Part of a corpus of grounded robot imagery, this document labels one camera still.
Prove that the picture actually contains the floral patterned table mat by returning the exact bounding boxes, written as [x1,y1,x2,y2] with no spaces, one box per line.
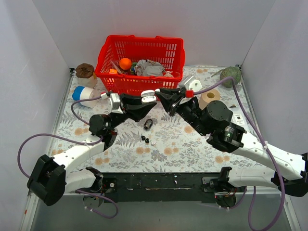
[56,66,262,172]

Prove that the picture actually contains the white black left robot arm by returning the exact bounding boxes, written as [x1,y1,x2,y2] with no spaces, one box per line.
[27,90,157,206]

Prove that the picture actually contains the red plastic shopping basket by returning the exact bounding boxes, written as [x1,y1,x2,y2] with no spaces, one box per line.
[95,35,185,96]

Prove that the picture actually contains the blue white tape roll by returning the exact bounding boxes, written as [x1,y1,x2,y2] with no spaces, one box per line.
[72,86,101,108]

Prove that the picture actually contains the white plastic bottle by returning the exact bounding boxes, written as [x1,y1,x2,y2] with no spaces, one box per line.
[229,105,247,127]

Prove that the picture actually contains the small orange box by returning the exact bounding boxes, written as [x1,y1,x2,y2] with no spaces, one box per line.
[109,69,117,74]

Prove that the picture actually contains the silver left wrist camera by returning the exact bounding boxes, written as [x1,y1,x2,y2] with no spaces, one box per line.
[109,93,123,114]

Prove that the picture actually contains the black earbud charging case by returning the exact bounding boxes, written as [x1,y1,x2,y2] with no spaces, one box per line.
[143,119,154,130]

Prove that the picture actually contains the white earbud charging case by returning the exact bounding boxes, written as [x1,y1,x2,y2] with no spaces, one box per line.
[141,90,156,103]

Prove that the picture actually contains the crumpled silver foil bag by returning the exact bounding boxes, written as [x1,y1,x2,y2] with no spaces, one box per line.
[134,59,165,77]

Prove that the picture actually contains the green melon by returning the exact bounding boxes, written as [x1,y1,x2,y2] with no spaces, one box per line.
[212,66,242,85]

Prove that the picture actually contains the cream plush toy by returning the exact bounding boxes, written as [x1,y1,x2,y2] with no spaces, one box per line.
[163,71,174,77]

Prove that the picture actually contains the orange fruit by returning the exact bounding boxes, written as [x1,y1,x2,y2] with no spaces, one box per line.
[119,58,132,70]

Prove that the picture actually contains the beige tape roll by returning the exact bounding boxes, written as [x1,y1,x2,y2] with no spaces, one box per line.
[199,89,220,110]

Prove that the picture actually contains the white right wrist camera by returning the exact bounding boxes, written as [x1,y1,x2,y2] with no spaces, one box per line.
[179,76,203,92]

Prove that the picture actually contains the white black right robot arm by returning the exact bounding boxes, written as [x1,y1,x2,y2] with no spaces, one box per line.
[120,89,308,197]

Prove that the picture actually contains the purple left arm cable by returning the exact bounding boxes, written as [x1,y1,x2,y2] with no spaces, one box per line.
[18,93,119,219]

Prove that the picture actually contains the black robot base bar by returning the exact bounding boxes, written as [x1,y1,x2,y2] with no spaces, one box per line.
[74,172,238,204]

